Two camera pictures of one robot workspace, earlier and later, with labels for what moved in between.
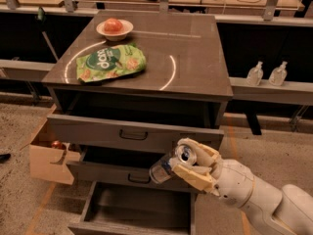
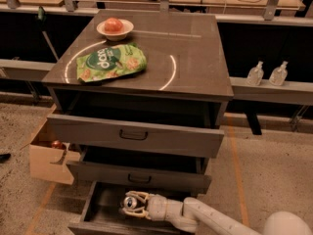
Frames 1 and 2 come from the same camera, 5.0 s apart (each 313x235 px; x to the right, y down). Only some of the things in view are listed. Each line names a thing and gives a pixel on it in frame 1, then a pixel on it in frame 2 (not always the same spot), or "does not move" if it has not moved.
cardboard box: [47, 163] does not move
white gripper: [235, 179] → [158, 207]
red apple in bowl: [112, 25] does not move
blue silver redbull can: [161, 171] → [130, 202]
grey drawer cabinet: [128, 89] does not move
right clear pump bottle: [279, 74] does not move
